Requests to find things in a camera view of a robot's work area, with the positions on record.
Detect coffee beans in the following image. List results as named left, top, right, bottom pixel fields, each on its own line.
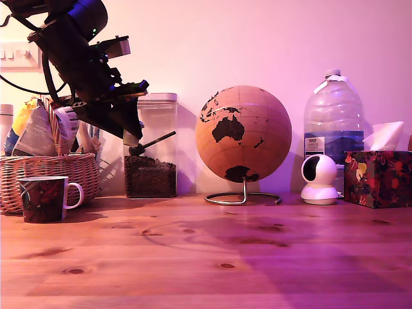
left=124, top=154, right=178, bottom=198

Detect blue narrow sachet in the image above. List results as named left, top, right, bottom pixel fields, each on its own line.
left=89, top=126, right=101, bottom=153

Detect tan paper sachet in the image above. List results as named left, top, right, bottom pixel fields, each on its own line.
left=77, top=121, right=95, bottom=154

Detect clear jar with white lid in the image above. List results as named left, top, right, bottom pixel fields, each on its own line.
left=120, top=92, right=179, bottom=198

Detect black scoop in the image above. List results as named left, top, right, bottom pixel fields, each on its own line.
left=127, top=130, right=177, bottom=157

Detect white striped packet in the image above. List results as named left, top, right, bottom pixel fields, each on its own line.
left=52, top=106, right=80, bottom=156

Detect grey printed packet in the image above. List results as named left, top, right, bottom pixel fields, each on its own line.
left=12, top=104, right=58, bottom=157

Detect wicker basket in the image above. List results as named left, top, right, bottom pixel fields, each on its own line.
left=0, top=143, right=101, bottom=216

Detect yellow and blue packet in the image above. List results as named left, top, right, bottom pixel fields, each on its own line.
left=2, top=98, right=39, bottom=156

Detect dark patterned mug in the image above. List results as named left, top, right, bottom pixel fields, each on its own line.
left=17, top=175, right=85, bottom=224

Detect cork globe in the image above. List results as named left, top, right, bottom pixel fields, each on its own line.
left=195, top=84, right=293, bottom=183

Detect metal globe stand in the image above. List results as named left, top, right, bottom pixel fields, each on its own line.
left=203, top=176, right=285, bottom=205

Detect large clear water bottle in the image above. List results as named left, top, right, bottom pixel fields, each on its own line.
left=303, top=68, right=366, bottom=194

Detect floral tissue box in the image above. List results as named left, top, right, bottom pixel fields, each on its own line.
left=343, top=150, right=412, bottom=209

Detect white tissue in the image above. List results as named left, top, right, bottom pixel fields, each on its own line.
left=361, top=120, right=405, bottom=152

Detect pale grey camera box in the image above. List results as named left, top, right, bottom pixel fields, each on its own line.
left=95, top=35, right=131, bottom=61

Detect black looping cable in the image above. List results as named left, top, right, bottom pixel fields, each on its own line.
left=0, top=74, right=68, bottom=95

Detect small white round camera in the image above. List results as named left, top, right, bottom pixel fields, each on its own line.
left=300, top=154, right=340, bottom=206

